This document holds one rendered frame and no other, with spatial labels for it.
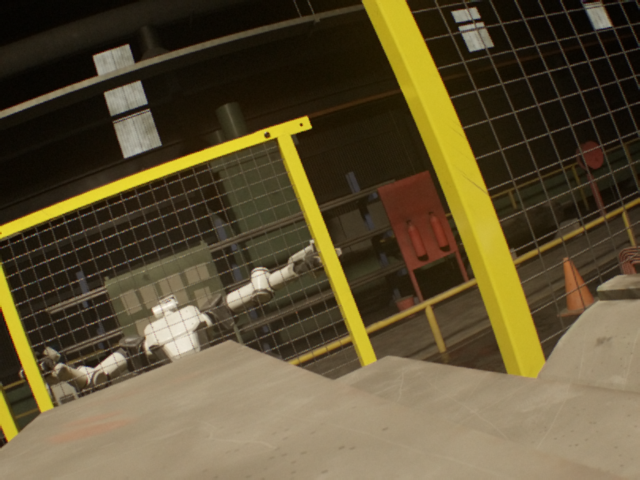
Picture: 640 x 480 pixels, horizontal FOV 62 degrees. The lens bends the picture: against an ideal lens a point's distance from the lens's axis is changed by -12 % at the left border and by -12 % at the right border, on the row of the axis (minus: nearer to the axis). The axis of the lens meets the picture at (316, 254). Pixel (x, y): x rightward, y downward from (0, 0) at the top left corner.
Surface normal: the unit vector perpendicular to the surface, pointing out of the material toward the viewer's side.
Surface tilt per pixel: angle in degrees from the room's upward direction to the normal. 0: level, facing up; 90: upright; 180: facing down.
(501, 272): 90
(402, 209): 90
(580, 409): 0
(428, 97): 90
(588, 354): 28
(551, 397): 0
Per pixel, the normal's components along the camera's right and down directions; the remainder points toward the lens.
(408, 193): 0.26, -0.09
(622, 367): -0.74, -0.66
